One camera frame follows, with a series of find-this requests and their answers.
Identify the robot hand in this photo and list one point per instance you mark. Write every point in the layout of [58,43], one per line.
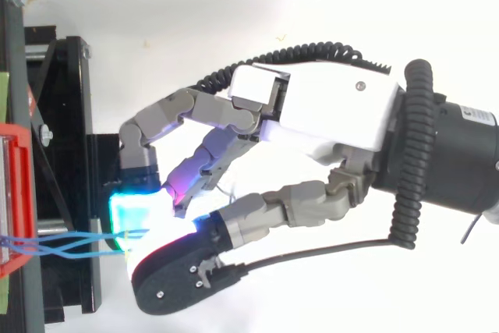
[331,103]

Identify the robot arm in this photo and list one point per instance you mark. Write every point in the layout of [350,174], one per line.
[448,153]

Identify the black stand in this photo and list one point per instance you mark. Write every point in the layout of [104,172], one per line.
[58,177]

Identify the red bin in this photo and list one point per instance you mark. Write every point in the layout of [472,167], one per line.
[13,196]

